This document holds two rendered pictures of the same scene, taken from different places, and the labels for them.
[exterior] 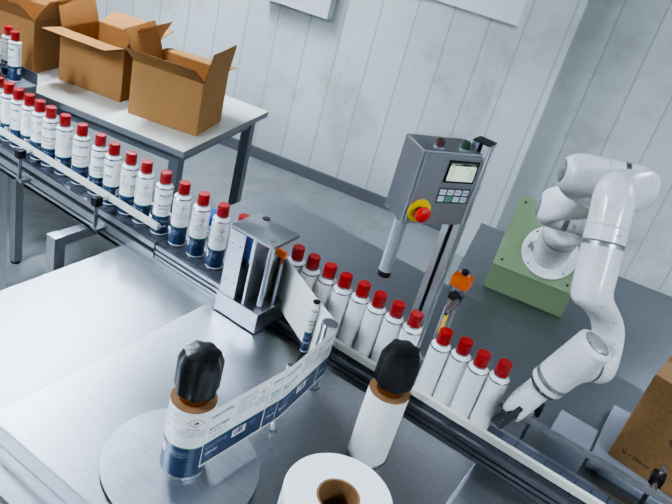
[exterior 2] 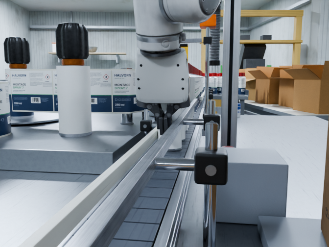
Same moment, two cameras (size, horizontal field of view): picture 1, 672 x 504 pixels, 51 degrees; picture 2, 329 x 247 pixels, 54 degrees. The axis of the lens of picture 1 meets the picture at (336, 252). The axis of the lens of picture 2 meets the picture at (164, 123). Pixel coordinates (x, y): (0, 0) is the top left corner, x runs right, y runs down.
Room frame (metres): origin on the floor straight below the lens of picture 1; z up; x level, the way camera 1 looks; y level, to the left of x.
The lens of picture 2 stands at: (1.12, -1.11, 1.04)
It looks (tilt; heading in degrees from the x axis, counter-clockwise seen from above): 8 degrees down; 72
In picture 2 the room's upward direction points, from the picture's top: straight up
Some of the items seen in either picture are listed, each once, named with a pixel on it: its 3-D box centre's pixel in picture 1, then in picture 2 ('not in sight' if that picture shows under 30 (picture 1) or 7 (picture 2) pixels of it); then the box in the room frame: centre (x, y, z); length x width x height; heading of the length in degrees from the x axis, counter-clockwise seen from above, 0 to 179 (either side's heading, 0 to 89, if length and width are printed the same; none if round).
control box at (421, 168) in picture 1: (434, 181); not in sight; (1.56, -0.18, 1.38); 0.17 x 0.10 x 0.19; 119
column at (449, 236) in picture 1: (440, 261); (231, 32); (1.59, -0.26, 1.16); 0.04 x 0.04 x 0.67; 64
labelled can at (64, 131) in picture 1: (64, 144); not in sight; (2.01, 0.94, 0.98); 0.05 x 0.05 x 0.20
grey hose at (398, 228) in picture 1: (394, 240); (215, 32); (1.60, -0.14, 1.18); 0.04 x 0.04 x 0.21
